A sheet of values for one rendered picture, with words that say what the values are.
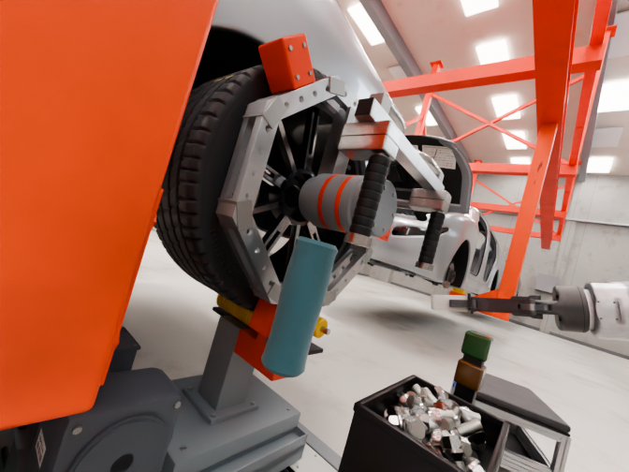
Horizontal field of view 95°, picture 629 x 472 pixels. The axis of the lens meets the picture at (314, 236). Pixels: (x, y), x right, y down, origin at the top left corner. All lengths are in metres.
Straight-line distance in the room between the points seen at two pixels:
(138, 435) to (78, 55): 0.52
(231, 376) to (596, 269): 14.65
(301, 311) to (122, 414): 0.32
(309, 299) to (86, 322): 0.34
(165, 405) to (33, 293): 0.38
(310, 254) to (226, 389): 0.51
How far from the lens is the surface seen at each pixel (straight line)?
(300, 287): 0.54
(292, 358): 0.58
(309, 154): 0.82
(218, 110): 0.63
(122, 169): 0.31
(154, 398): 0.63
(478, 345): 0.58
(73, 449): 0.61
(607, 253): 15.17
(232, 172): 0.59
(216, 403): 0.93
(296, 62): 0.66
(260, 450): 1.00
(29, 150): 0.30
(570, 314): 0.62
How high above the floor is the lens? 0.72
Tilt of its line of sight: 2 degrees up
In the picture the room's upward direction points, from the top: 16 degrees clockwise
